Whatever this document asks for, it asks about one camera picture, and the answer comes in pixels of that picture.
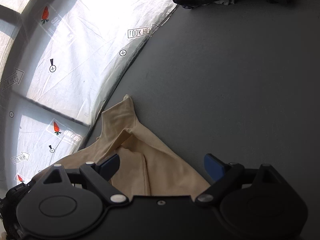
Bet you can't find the beige sweatshirt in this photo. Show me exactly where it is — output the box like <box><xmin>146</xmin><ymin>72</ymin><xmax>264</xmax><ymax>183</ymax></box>
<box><xmin>60</xmin><ymin>94</ymin><xmax>211</xmax><ymax>201</ymax></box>

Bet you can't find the white printed backdrop sheet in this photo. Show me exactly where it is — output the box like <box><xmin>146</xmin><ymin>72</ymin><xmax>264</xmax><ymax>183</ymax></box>
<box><xmin>1</xmin><ymin>0</ymin><xmax>176</xmax><ymax>191</ymax></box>

